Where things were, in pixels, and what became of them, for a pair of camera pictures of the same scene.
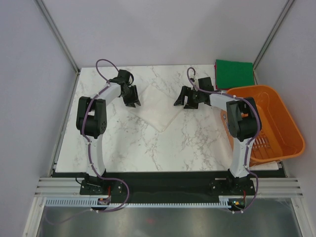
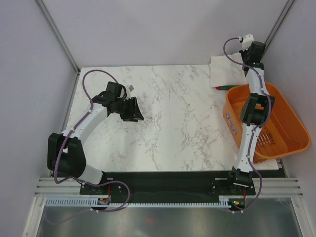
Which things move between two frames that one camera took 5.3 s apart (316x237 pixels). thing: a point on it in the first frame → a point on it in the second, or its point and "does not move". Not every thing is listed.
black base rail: (166, 186) does not move
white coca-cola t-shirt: (158, 108) → (224, 72)
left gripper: (135, 98) → (134, 113)
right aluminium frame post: (270, 37) does not move
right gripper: (186, 91) → (243, 53)
